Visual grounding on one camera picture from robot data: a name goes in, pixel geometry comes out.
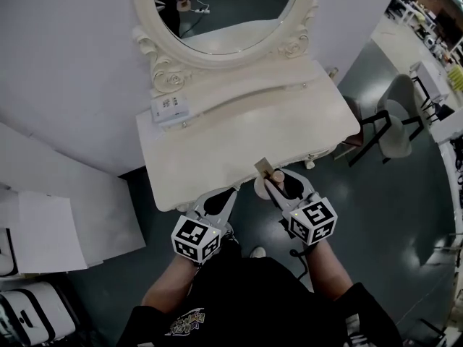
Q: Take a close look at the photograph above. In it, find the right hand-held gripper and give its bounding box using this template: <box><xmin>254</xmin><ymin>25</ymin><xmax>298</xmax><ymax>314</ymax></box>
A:
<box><xmin>263</xmin><ymin>169</ymin><xmax>339</xmax><ymax>246</ymax></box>

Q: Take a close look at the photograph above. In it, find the white case with black trim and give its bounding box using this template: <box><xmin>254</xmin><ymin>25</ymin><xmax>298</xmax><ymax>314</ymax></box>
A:
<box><xmin>0</xmin><ymin>280</ymin><xmax>77</xmax><ymax>347</ymax></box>

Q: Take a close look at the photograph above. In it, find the black cable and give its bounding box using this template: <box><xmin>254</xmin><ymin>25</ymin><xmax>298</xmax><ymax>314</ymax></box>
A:
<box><xmin>289</xmin><ymin>249</ymin><xmax>309</xmax><ymax>282</ymax></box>

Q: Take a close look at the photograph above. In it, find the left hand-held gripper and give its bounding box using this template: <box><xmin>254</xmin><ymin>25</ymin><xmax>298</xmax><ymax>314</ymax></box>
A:
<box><xmin>171</xmin><ymin>188</ymin><xmax>240</xmax><ymax>266</ymax></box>

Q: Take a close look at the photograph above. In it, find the white flat box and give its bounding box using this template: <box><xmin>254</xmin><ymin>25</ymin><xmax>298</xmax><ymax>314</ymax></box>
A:
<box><xmin>150</xmin><ymin>93</ymin><xmax>192</xmax><ymax>124</ymax></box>

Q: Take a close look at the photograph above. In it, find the white side table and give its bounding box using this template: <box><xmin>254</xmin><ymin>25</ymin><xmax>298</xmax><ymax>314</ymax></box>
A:
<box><xmin>408</xmin><ymin>60</ymin><xmax>451</xmax><ymax>123</ymax></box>

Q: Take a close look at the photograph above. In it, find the brown stool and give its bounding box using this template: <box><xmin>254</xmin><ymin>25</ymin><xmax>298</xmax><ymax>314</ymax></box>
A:
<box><xmin>332</xmin><ymin>95</ymin><xmax>367</xmax><ymax>160</ymax></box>

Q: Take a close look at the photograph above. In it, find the grey chair with black legs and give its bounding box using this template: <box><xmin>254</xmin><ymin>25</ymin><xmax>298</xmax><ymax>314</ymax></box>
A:
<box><xmin>347</xmin><ymin>73</ymin><xmax>425</xmax><ymax>168</ymax></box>

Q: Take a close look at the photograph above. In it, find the person's black shirt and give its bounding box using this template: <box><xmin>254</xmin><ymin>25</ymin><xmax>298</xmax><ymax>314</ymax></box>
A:
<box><xmin>126</xmin><ymin>242</ymin><xmax>403</xmax><ymax>347</ymax></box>

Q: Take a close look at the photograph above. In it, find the person's left forearm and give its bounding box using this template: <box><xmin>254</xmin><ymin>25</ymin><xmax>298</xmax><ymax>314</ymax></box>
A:
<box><xmin>140</xmin><ymin>254</ymin><xmax>204</xmax><ymax>307</ymax></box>

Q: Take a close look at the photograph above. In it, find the white dressing table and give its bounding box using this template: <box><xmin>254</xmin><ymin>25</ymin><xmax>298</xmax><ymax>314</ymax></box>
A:
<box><xmin>135</xmin><ymin>59</ymin><xmax>362</xmax><ymax>213</ymax></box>

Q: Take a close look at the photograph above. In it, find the oval white framed mirror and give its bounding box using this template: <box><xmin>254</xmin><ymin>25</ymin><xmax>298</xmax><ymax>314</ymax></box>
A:
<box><xmin>131</xmin><ymin>0</ymin><xmax>321</xmax><ymax>98</ymax></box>

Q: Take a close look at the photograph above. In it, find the yellow object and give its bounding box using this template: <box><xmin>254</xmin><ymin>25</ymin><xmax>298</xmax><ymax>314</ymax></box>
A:
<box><xmin>447</xmin><ymin>66</ymin><xmax>463</xmax><ymax>94</ymax></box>

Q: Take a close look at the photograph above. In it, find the person's right forearm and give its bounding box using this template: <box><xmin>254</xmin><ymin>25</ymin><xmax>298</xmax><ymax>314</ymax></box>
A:
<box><xmin>306</xmin><ymin>239</ymin><xmax>355</xmax><ymax>296</ymax></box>

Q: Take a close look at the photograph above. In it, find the white desk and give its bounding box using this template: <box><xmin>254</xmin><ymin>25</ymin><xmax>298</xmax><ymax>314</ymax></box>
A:
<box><xmin>429</xmin><ymin>109</ymin><xmax>463</xmax><ymax>145</ymax></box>

